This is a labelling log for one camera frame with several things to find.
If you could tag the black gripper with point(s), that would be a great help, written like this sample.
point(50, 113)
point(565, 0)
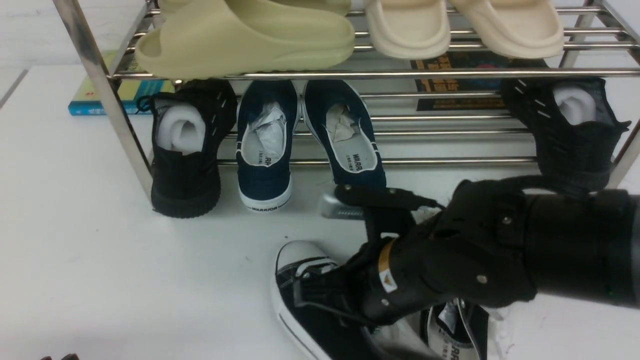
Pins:
point(375, 288)

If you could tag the black canvas sneaker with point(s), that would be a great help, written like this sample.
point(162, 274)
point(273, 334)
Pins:
point(320, 334)
point(462, 330)

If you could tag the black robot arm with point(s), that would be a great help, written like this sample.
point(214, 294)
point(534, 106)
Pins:
point(497, 242)

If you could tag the steel shoe rack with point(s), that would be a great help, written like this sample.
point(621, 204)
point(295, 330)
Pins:
point(594, 18)

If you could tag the navy canvas shoe right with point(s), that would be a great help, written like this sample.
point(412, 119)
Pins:
point(339, 119)

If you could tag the navy canvas shoe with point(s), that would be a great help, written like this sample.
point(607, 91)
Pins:
point(339, 119)
point(267, 116)

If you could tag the navy canvas shoe left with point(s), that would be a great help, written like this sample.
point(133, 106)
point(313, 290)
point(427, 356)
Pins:
point(267, 116)

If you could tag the black and orange book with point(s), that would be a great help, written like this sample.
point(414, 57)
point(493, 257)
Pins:
point(460, 85)

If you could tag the black knit sneaker right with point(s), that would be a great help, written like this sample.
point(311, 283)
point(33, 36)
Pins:
point(574, 127)

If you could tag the black knit sneaker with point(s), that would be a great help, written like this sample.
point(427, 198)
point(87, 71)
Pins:
point(574, 127)
point(188, 128)

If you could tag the cream foam slide left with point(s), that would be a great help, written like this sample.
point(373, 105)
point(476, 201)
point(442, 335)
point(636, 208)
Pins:
point(408, 29)

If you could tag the cream foam slide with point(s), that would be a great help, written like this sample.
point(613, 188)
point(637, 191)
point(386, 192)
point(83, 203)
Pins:
point(408, 29)
point(518, 29)

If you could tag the black knit sneaker left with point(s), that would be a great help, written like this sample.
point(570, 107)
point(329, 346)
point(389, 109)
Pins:
point(188, 128)

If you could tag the cream foam slide right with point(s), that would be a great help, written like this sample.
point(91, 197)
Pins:
point(518, 29)

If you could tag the olive green foam slide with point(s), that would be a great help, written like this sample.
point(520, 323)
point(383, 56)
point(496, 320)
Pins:
point(201, 39)

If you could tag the yellow and blue book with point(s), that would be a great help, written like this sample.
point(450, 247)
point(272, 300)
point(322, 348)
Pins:
point(87, 102)

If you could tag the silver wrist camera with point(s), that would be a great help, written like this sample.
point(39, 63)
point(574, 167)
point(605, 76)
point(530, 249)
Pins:
point(383, 209)

